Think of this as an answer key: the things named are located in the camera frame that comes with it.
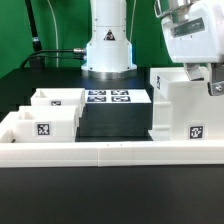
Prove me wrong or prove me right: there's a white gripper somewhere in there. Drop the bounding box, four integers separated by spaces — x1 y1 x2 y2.
154 0 224 96

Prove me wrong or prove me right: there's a white drawer cabinet box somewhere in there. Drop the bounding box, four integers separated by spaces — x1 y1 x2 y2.
149 67 224 141

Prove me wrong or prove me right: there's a white front drawer with tag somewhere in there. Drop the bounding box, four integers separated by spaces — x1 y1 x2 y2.
12 106 79 143

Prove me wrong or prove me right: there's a white drawer with tag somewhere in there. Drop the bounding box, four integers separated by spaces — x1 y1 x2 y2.
30 88 85 116
12 106 79 143

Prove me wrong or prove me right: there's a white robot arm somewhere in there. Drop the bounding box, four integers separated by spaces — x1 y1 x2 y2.
82 0 224 96

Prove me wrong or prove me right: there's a white rear drawer with tag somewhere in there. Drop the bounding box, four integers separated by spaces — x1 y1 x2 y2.
30 88 85 116

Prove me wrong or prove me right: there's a white fiducial marker sheet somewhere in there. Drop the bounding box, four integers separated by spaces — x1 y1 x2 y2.
85 89 151 104

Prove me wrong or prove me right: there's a black cable with metal connector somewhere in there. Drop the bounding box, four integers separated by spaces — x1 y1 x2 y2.
19 47 88 69

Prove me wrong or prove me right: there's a grey thin cable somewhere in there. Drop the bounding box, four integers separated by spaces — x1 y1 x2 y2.
45 0 60 68

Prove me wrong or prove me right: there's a black camera stand pole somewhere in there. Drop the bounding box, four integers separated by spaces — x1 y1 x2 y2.
25 0 45 69

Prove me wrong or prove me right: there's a white U-shaped border frame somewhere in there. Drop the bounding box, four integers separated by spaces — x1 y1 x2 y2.
0 112 224 168

